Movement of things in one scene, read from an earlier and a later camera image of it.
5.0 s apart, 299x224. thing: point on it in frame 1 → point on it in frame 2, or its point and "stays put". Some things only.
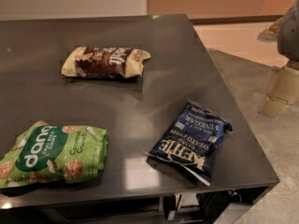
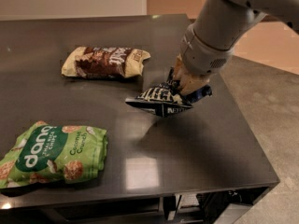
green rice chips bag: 46,153 stays put
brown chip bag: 104,63 stays put
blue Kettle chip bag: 191,138 → 165,97
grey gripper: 290,36 → 202,58
